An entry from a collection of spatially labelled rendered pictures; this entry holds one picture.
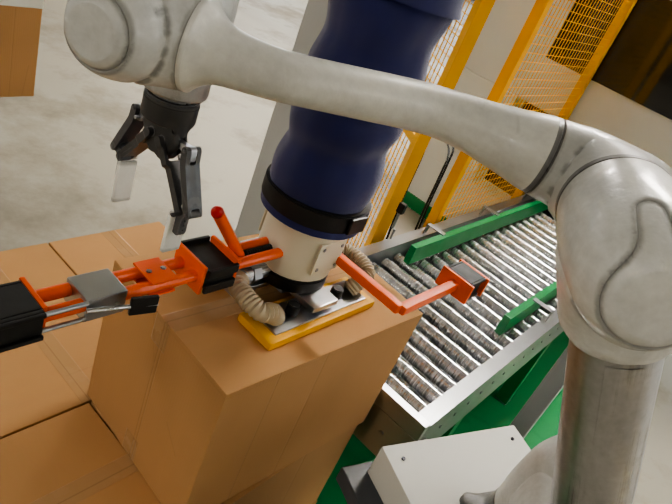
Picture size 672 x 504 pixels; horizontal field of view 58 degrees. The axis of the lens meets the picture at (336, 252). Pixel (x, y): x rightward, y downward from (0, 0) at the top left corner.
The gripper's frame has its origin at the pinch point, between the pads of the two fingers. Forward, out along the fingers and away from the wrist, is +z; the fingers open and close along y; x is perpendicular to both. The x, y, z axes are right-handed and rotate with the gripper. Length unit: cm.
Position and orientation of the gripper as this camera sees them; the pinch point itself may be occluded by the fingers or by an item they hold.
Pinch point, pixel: (145, 217)
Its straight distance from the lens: 95.6
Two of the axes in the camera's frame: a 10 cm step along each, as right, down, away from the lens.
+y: -6.9, -5.7, 4.5
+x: -6.4, 1.9, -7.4
